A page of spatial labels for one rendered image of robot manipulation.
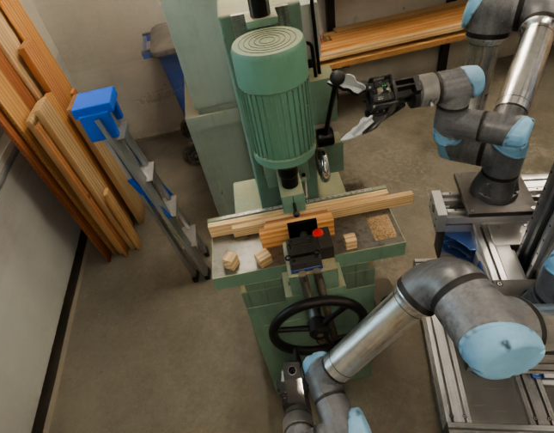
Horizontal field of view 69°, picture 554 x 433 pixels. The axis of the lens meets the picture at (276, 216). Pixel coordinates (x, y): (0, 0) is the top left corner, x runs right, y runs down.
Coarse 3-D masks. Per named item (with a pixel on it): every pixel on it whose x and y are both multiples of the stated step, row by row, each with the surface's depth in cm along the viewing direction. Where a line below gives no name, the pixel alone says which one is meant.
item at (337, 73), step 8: (336, 72) 90; (336, 80) 90; (336, 88) 95; (336, 96) 100; (328, 112) 109; (328, 120) 114; (320, 128) 128; (328, 128) 120; (320, 136) 126; (328, 136) 126; (320, 144) 127; (328, 144) 128
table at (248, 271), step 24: (360, 216) 132; (216, 240) 134; (240, 240) 133; (336, 240) 127; (360, 240) 125; (384, 240) 124; (216, 264) 127; (240, 264) 125; (216, 288) 126; (288, 288) 120; (336, 288) 118
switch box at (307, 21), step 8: (304, 0) 116; (304, 8) 114; (304, 16) 116; (304, 24) 117; (312, 24) 117; (304, 32) 119; (312, 32) 119; (312, 40) 121; (320, 48) 123; (320, 56) 124
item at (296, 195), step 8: (280, 184) 123; (280, 192) 121; (288, 192) 120; (296, 192) 120; (304, 192) 121; (288, 200) 120; (296, 200) 121; (304, 200) 121; (288, 208) 122; (304, 208) 123
